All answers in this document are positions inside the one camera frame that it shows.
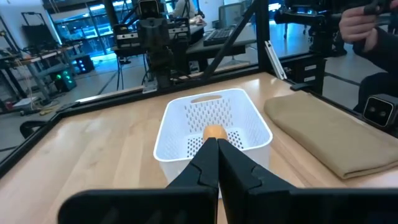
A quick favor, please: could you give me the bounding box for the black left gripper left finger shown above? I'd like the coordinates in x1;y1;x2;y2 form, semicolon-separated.
57;138;220;224

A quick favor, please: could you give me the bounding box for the beige folded cloth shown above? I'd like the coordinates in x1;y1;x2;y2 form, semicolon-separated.
263;90;398;180

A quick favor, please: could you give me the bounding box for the person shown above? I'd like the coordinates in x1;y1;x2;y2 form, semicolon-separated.
353;26;398;114
172;0;206;26

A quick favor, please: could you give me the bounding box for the computer tower with green lights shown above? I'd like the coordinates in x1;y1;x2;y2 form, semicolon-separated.
51;70;77;93

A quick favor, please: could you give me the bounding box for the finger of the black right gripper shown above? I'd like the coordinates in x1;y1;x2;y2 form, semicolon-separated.
138;18;155;49
154;18;171;49

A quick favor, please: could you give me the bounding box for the black office desk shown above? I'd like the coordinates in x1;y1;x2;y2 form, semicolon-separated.
186;29;259;72

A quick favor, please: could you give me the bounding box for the metal workbench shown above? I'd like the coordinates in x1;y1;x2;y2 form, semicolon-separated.
0;43;83;103

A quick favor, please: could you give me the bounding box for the black keyboard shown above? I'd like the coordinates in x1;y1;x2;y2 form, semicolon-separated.
203;27;237;47

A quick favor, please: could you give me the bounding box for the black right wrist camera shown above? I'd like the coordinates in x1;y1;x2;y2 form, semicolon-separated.
137;0;162;19

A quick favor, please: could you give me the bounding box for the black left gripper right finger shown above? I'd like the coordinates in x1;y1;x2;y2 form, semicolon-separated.
218;139;398;224

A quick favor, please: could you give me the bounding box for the white flat box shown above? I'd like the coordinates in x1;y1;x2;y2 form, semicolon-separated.
12;96;40;110

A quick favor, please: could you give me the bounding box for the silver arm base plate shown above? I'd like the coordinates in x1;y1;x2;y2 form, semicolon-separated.
142;81;159;94

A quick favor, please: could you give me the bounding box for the black rolling rack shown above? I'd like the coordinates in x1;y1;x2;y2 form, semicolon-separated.
21;11;53;47

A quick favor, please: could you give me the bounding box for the white perforated plastic basket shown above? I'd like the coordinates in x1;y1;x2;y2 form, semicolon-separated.
152;88;274;187

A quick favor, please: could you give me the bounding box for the black chair armrest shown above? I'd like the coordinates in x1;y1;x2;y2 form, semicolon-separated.
19;119;48;139

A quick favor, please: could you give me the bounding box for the black box with white labels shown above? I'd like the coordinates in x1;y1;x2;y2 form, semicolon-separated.
287;55;327;94

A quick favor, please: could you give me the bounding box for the black table frame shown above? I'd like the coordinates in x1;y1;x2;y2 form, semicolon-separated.
0;0;398;179

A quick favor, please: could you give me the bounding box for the person's hand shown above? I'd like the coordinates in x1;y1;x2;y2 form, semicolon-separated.
338;4;382;52

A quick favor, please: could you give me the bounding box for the black stereo camera box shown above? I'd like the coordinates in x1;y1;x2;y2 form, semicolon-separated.
362;93;398;129

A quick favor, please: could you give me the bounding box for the silver aluminium bar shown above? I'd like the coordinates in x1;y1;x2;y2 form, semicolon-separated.
264;40;287;81

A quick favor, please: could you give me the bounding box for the computer tower with blue lights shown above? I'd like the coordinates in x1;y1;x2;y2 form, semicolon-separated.
73;55;95;75

